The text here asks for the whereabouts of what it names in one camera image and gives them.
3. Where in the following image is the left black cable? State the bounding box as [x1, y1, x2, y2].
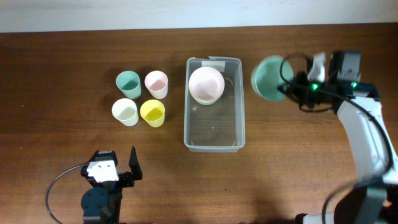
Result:
[45, 162, 89, 224]

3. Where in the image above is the black cable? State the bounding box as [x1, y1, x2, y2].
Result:
[45, 162, 89, 224]
[279, 52, 394, 224]

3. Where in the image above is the pink plastic cup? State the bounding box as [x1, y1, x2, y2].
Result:
[144, 70, 169, 100]

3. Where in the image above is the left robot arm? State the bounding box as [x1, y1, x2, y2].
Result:
[80, 147, 142, 224]

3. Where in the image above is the white plastic cup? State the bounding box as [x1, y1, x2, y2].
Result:
[111, 98, 139, 127]

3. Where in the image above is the white plastic bowl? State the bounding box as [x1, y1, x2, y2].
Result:
[195, 99, 218, 105]

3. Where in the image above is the right black cable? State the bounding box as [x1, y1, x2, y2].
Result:
[279, 52, 394, 224]

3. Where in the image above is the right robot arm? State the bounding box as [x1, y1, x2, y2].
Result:
[278, 50, 397, 223]

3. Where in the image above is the yellow plastic bowl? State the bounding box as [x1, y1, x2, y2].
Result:
[189, 91, 220, 105]

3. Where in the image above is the green plastic cup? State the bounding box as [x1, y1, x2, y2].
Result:
[116, 71, 142, 100]

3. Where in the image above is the yellow plastic cup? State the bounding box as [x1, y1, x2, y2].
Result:
[140, 100, 165, 128]

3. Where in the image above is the green plastic bowl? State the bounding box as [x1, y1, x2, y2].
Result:
[251, 55, 285, 101]

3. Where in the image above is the pink plastic bowl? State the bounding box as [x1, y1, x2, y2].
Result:
[188, 67, 225, 100]

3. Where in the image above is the clear plastic storage container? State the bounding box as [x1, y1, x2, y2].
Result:
[184, 57, 246, 152]

